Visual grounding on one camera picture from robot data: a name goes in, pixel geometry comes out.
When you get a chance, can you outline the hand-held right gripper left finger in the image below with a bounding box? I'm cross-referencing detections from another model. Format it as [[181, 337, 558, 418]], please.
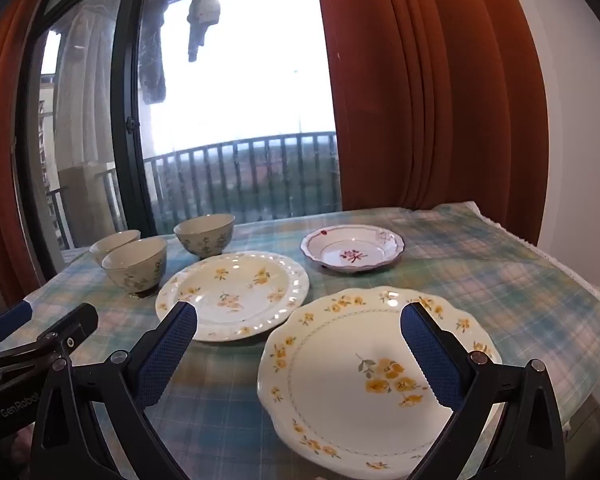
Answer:
[[29, 301, 198, 480]]

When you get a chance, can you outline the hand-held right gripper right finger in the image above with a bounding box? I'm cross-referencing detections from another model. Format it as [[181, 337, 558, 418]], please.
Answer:
[[400, 300, 567, 480]]

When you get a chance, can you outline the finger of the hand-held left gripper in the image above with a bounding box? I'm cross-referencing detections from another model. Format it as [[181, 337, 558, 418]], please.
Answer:
[[0, 303, 99, 386], [0, 301, 33, 356]]

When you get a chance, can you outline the floral ceramic bowl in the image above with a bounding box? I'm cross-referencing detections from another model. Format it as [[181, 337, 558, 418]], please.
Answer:
[[101, 238, 168, 297], [173, 213, 236, 259], [89, 230, 142, 265]]

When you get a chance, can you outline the scalloped yellow floral plate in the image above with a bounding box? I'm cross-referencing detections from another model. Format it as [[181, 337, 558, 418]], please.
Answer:
[[257, 286, 503, 472]]

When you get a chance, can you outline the lace-rim yellow floral plate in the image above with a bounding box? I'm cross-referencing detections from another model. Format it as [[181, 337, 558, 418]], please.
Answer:
[[155, 251, 310, 343]]

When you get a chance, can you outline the red pattern white plate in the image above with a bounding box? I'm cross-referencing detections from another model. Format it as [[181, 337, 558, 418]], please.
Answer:
[[300, 226, 406, 274]]

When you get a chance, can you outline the plaid tablecloth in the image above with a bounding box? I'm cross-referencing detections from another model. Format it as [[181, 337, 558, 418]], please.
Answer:
[[0, 201, 600, 480]]

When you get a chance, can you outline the orange curtain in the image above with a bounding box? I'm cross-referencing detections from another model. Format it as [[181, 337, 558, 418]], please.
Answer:
[[312, 0, 551, 211], [0, 0, 66, 306]]

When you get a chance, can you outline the balcony railing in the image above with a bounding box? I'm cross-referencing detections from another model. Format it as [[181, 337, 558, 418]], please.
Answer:
[[45, 131, 342, 236]]

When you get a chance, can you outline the white hanging garment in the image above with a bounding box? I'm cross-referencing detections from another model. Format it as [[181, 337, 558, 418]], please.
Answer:
[[55, 7, 116, 166]]

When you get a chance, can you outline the dark hanging garment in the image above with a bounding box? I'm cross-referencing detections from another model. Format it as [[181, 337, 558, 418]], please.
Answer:
[[139, 2, 167, 106]]

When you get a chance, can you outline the grey hanging garment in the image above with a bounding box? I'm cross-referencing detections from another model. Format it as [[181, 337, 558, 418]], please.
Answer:
[[186, 0, 222, 64]]

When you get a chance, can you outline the black window frame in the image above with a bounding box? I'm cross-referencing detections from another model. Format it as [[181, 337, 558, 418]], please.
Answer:
[[15, 0, 157, 281]]

